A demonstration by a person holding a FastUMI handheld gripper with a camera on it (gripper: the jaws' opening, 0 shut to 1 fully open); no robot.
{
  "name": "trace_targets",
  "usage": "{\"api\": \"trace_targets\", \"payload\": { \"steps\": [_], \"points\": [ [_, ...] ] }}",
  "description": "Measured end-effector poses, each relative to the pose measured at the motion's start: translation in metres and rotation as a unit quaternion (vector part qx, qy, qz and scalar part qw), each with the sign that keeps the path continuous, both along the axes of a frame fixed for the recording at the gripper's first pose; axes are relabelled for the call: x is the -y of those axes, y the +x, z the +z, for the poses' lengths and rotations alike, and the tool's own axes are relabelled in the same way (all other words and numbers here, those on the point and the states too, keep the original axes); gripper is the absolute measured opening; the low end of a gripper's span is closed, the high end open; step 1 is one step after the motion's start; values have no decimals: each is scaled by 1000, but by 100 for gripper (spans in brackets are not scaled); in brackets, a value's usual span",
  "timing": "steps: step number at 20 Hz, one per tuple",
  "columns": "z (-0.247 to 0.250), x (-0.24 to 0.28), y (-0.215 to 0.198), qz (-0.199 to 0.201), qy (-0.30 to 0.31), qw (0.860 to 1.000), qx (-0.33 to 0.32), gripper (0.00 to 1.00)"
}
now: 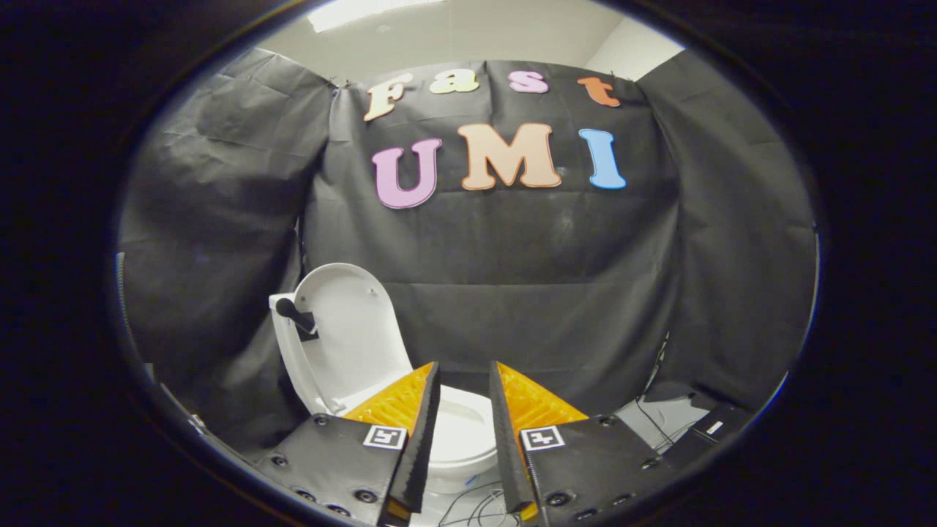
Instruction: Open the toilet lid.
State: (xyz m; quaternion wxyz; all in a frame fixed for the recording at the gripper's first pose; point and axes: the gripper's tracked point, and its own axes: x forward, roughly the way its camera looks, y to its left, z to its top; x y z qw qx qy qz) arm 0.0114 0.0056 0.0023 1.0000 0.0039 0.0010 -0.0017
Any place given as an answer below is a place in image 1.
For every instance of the black box with white label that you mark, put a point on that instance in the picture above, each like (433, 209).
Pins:
(721, 421)

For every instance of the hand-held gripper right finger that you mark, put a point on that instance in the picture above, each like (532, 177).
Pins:
(505, 446)

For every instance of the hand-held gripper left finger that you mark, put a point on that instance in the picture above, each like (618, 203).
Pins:
(424, 446)

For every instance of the white toilet lid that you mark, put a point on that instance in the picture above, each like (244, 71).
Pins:
(355, 329)

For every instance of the black backdrop cloth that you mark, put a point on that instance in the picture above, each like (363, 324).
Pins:
(512, 256)

